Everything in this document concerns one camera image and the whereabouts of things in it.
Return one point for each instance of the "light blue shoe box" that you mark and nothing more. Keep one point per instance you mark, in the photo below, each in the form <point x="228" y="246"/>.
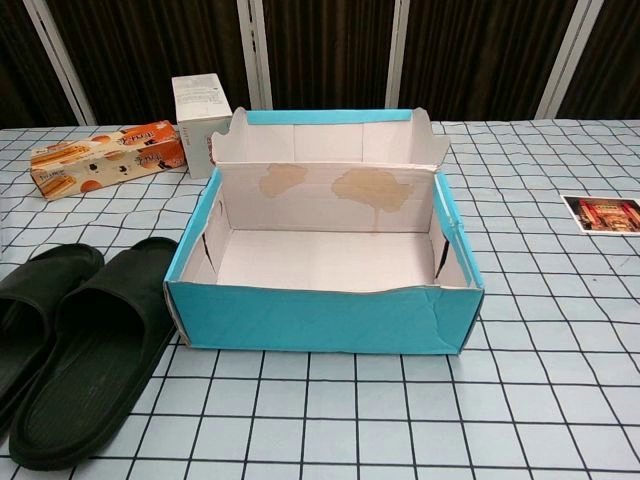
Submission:
<point x="310" y="320"/>

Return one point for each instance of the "black rubber slipper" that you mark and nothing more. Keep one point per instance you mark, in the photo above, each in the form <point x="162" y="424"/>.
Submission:
<point x="20" y="280"/>
<point x="100" y="310"/>

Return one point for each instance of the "tall white carton box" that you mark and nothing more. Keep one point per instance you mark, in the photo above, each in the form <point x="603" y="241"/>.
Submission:
<point x="200" y="110"/>

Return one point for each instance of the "orange biscuit box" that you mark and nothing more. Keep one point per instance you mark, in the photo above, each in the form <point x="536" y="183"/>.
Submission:
<point x="100" y="160"/>

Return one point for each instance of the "blue checked tablecloth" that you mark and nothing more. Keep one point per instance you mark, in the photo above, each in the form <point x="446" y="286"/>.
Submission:
<point x="350" y="415"/>

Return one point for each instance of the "photo postcard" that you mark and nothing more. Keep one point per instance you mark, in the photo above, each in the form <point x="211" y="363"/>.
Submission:
<point x="602" y="214"/>

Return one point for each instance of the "white metal partition post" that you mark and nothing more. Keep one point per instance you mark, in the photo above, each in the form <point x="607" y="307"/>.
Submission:
<point x="570" y="60"/>
<point x="60" y="60"/>
<point x="400" y="50"/>
<point x="255" y="50"/>

